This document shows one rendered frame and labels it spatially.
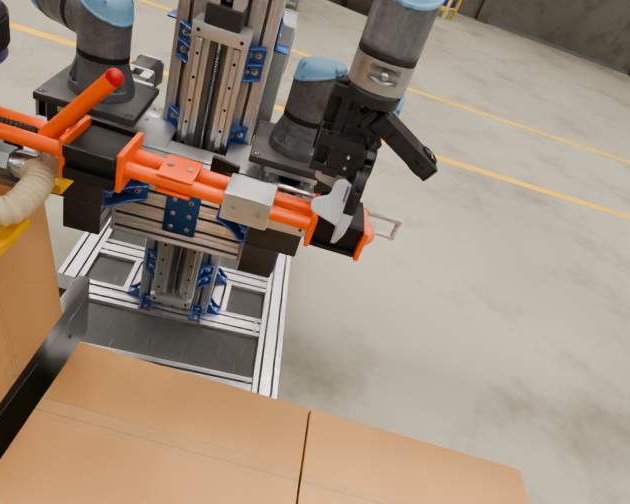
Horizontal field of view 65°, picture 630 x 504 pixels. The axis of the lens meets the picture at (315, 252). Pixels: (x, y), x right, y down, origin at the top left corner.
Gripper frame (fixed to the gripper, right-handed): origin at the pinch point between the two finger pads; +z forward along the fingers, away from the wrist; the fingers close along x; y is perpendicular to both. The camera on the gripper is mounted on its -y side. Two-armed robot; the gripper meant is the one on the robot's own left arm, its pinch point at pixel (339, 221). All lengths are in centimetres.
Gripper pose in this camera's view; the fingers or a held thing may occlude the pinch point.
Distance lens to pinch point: 74.6
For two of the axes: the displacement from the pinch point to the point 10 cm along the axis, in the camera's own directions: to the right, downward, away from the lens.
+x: -0.6, 5.8, -8.1
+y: -9.5, -2.7, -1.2
